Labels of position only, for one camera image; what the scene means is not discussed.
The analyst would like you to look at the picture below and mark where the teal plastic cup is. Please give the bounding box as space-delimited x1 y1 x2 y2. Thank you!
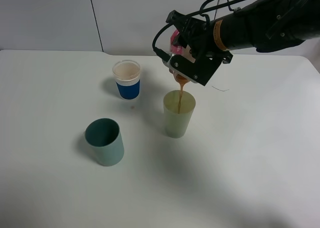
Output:
84 118 125 167

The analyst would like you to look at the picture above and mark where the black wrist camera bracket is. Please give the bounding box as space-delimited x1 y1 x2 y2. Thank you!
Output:
166 10 222 86

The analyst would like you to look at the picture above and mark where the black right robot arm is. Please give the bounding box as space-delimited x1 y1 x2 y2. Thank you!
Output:
171 0 320 64

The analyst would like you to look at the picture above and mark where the black camera cable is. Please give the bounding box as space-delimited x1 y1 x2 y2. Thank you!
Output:
151 0 242 62

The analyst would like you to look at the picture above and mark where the plastic drink bottle brown liquid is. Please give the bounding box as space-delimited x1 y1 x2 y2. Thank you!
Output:
169 30 195 91

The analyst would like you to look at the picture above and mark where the clear cup blue sleeve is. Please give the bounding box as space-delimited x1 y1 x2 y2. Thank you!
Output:
112 60 141 100

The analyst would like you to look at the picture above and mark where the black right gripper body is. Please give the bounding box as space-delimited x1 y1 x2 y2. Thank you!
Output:
174 16 233 64

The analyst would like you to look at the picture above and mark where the light green plastic cup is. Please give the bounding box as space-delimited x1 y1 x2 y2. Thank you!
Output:
163 90 196 138

